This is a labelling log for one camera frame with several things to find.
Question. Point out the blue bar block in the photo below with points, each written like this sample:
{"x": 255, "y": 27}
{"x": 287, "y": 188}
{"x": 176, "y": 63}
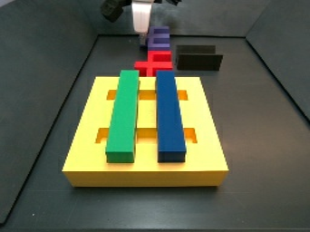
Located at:
{"x": 171, "y": 142}

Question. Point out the red interlocking block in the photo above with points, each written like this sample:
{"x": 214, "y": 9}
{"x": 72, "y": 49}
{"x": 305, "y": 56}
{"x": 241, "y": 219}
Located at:
{"x": 159, "y": 62}

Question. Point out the yellow slotted board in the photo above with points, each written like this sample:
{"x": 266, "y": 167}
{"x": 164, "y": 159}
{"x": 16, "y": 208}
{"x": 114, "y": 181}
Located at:
{"x": 203, "y": 169}

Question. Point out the purple interlocking block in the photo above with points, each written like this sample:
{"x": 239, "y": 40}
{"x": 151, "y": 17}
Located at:
{"x": 155, "y": 39}

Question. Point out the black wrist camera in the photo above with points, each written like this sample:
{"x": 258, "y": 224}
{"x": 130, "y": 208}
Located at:
{"x": 111, "y": 9}

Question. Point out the green bar block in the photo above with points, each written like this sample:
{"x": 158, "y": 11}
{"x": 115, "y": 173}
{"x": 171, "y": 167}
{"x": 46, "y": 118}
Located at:
{"x": 122, "y": 136}

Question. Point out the black fixture stand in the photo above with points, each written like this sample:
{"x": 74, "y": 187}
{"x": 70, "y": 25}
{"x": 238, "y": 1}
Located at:
{"x": 197, "y": 58}

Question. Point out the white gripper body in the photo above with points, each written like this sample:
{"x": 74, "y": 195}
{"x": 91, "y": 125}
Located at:
{"x": 140, "y": 14}

